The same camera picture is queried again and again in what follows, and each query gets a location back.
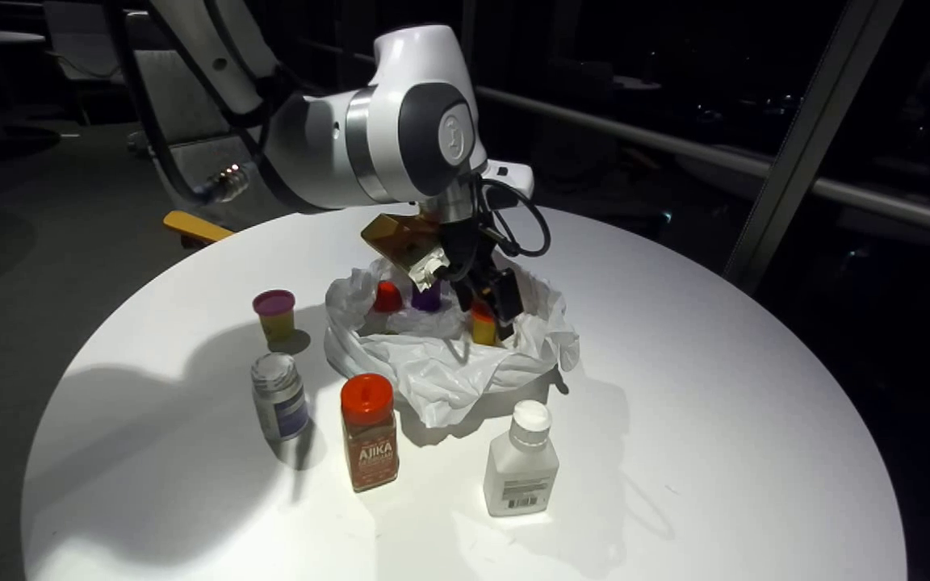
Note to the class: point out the metal window railing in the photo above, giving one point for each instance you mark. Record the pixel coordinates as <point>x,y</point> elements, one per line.
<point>835,190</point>

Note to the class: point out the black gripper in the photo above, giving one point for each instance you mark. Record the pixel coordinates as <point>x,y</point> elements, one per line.
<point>477,278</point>

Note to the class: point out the grey armchair wooden arms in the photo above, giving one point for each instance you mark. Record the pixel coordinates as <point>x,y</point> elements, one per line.
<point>190,147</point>

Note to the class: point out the red lid spice jar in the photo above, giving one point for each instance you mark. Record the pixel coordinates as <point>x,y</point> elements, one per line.
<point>369,426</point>

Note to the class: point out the red round object in bag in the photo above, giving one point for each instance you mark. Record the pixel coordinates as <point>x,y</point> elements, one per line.
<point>389,299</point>

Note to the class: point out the orange-red lid play-doh can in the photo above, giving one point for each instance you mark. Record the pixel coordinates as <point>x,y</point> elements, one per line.
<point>482,322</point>

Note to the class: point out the purple lid play-doh can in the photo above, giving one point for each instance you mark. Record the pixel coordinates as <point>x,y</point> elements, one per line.
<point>274,315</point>
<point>427,301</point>

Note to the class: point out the white square plastic bottle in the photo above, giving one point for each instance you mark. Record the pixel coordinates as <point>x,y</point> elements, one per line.
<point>521,462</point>

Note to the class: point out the small grey lid pill bottle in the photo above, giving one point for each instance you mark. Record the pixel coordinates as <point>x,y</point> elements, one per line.
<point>278,396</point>

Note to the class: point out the white plastic bag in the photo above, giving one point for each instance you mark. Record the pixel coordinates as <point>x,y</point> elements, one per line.
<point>432,359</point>

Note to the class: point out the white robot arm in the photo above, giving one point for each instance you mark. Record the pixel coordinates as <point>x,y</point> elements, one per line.
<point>406,137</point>

